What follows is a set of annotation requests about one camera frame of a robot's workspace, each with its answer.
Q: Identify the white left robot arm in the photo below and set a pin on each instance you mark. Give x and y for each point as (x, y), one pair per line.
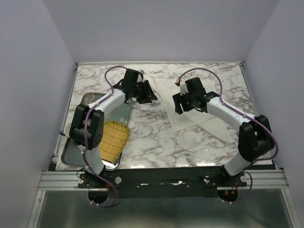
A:
(113, 99)

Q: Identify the green floral metal tray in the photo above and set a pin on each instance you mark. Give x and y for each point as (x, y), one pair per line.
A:
(75, 144)

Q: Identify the white cup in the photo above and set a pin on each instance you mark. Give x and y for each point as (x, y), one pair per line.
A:
(67, 130)

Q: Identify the yellow bamboo mat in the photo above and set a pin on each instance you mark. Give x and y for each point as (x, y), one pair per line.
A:
(115, 137)

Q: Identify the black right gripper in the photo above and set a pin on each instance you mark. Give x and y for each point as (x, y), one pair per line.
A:
(177, 99)

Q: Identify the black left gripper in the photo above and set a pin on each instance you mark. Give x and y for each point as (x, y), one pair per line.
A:
(148, 94)

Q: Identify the cream cloth napkin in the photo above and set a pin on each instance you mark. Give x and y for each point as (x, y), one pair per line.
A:
(166, 88)

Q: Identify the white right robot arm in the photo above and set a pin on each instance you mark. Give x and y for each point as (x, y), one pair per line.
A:
(254, 132)

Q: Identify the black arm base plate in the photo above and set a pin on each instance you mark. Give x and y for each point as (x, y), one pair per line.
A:
(162, 182)

